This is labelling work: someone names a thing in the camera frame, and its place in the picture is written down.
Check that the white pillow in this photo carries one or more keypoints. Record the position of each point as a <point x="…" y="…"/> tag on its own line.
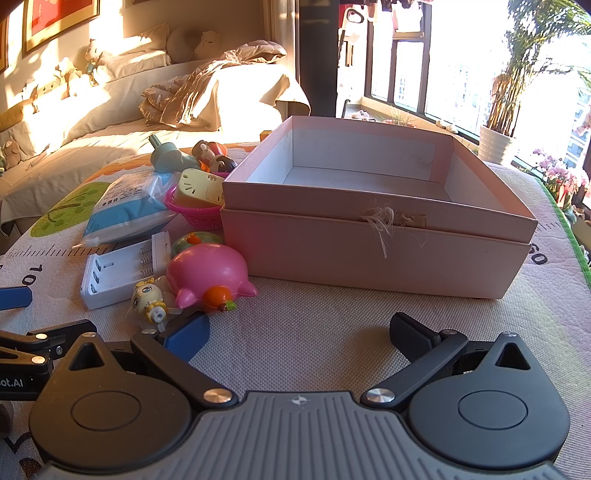
<point x="134" y="60"/>

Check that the brown-haired doll figure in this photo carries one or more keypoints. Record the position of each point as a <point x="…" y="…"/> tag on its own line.
<point x="214" y="159"/>

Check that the printed play mat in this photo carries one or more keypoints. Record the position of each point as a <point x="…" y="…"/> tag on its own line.
<point x="323" y="332"/>

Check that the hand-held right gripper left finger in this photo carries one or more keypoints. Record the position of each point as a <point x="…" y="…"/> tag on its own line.
<point x="185" y="338"/>

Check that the white battery charger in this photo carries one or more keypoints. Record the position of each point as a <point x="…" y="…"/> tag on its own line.
<point x="111" y="277"/>

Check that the pink pig toy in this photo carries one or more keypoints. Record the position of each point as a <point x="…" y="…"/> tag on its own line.
<point x="203" y="272"/>

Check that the white bear plush toy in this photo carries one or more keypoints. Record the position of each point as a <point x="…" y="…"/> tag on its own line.
<point x="207" y="42"/>

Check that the white vacuum cleaner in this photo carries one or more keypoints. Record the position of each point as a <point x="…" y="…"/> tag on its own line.
<point x="351" y="60"/>

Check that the hanging laundry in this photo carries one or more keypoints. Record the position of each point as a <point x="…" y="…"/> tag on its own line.
<point x="406" y="16"/>

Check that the small yellow-haired doll figure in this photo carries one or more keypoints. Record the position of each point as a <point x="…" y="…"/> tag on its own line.
<point x="145" y="295"/>

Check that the red framed picture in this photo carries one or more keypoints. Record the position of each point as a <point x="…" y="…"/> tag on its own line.
<point x="60" y="18"/>

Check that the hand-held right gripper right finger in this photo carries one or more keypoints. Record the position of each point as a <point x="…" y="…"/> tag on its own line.
<point x="408" y="334"/>

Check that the blue white wipes packet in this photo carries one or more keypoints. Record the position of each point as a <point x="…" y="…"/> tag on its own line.
<point x="120" y="203"/>

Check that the beige quilt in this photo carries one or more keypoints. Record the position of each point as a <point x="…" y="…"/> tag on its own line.
<point x="184" y="97"/>

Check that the pale plush toy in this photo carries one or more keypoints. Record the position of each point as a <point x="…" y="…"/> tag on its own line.
<point x="44" y="91"/>

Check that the round grey plush cushion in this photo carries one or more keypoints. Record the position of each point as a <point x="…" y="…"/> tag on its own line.
<point x="178" y="42"/>

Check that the bed with white sheet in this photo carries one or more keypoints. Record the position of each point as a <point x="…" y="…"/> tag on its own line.
<point x="115" y="134"/>

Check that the yellow plastic toy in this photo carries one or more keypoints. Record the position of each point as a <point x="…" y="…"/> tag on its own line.
<point x="198" y="184"/>

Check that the magenta plastic basket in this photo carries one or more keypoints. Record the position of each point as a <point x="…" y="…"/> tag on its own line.
<point x="194" y="216"/>

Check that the plush doll with teal clothes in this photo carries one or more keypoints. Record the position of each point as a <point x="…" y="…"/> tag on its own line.
<point x="93" y="57"/>

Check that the potted palm plant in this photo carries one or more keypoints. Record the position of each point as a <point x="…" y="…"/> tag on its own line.
<point x="496" y="143"/>

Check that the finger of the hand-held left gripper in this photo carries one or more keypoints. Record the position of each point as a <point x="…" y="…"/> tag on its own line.
<point x="60" y="336"/>
<point x="14" y="297"/>

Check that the teal plastic toy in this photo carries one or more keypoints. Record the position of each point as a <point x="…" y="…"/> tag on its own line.
<point x="168" y="159"/>

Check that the pink potted flowers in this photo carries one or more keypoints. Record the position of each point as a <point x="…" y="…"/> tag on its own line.
<point x="561" y="177"/>

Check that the green round toy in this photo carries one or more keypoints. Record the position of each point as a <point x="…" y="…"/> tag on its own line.
<point x="208" y="237"/>

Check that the gold framed picture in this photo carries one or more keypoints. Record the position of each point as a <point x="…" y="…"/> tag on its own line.
<point x="144" y="2"/>

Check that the cream plush toy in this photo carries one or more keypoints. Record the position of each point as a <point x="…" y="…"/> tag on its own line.
<point x="69" y="76"/>

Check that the pink cardboard box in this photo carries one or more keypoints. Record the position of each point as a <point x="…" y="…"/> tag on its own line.
<point x="369" y="258"/>

